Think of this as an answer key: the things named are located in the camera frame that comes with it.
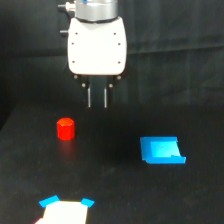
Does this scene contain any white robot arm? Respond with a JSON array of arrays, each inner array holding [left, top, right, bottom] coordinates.
[[58, 0, 127, 107]]

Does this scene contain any blue tape strip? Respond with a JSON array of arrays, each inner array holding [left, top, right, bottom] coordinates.
[[81, 198, 94, 207], [39, 195, 60, 208]]

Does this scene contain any blue tape strip left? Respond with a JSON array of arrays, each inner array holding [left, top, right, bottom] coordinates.
[[39, 195, 60, 208]]

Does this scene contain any blue tape strip right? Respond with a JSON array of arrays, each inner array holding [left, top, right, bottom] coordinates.
[[81, 198, 94, 207]]

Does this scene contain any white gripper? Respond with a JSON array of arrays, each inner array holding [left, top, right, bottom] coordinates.
[[60, 17, 127, 108]]

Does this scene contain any white paper sheet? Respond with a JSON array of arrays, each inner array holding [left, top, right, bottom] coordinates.
[[43, 201, 88, 224]]

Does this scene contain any red hexagonal block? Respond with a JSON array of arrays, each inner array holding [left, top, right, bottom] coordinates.
[[57, 118, 75, 141]]

